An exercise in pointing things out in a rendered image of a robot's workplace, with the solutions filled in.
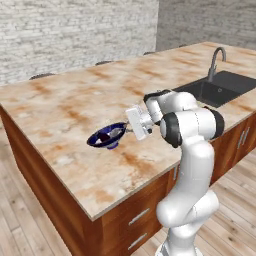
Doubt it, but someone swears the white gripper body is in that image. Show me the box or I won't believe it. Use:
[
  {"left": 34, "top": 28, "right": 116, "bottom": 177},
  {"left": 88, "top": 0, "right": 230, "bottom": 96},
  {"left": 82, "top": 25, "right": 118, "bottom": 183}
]
[{"left": 125, "top": 104, "right": 152, "bottom": 141}]

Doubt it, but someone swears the grey fish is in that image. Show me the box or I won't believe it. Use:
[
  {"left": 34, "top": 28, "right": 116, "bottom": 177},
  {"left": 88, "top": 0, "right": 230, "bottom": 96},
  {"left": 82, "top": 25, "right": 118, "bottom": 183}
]
[{"left": 108, "top": 128, "right": 125, "bottom": 139}]

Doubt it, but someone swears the blue bowl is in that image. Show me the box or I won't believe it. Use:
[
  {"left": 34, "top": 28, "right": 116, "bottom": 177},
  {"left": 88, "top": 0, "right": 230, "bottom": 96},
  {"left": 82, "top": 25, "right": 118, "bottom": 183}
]
[{"left": 86, "top": 121, "right": 129, "bottom": 151}]

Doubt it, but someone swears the dark purple eggplant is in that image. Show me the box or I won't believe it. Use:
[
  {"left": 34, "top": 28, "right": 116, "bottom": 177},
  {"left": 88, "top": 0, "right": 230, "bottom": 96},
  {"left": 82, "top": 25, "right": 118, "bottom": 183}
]
[{"left": 98, "top": 132, "right": 111, "bottom": 143}]

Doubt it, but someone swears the wooden cupboard door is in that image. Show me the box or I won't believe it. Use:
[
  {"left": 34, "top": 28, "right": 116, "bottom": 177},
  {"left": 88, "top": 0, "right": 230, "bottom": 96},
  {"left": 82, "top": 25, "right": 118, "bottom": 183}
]
[
  {"left": 165, "top": 164, "right": 183, "bottom": 204},
  {"left": 210, "top": 130, "right": 242, "bottom": 185},
  {"left": 240, "top": 112, "right": 256, "bottom": 163}
]

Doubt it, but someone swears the black sink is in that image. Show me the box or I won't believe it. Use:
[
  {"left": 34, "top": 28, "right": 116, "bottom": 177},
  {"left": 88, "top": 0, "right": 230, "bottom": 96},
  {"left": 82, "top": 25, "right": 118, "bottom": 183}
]
[{"left": 172, "top": 70, "right": 256, "bottom": 109}]

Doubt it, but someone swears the grey tap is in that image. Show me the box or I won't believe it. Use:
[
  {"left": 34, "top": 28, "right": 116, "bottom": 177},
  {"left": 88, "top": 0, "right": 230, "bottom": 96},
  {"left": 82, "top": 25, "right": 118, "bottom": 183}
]
[{"left": 206, "top": 46, "right": 228, "bottom": 83}]

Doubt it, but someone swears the wooden drawer front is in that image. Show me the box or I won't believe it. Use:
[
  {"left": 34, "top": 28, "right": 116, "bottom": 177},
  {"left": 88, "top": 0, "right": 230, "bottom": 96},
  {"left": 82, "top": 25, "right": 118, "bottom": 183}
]
[
  {"left": 101, "top": 214, "right": 169, "bottom": 256},
  {"left": 101, "top": 182, "right": 168, "bottom": 242}
]

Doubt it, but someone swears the silver drawer handle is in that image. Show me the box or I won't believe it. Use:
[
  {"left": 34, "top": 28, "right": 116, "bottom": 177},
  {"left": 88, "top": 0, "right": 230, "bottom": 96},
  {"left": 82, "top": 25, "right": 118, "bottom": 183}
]
[
  {"left": 128, "top": 207, "right": 151, "bottom": 227},
  {"left": 127, "top": 232, "right": 148, "bottom": 251}
]

